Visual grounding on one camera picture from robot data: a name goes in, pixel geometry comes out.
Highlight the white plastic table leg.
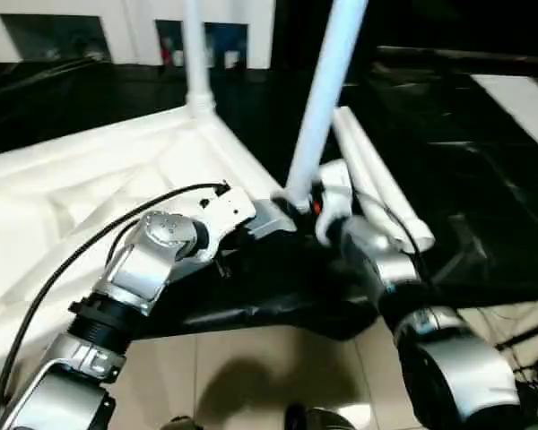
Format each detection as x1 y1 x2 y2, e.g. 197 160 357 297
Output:
284 0 369 211
331 108 416 252
340 107 436 251
182 0 217 120

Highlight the white plastic table top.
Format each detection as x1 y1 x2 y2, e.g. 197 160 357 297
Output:
0 91 299 373

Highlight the black work mat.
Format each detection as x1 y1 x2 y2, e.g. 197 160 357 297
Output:
0 44 538 344

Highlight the black right robot foot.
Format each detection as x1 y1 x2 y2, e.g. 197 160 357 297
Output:
286 402 356 430

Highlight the white sideboard cabinet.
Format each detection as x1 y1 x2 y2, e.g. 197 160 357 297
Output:
0 0 277 69

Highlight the flat white board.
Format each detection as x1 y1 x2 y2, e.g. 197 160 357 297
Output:
470 73 538 150

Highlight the black tripod stand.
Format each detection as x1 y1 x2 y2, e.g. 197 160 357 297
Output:
496 321 538 351

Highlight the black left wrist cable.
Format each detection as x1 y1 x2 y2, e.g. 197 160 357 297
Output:
0 180 232 430

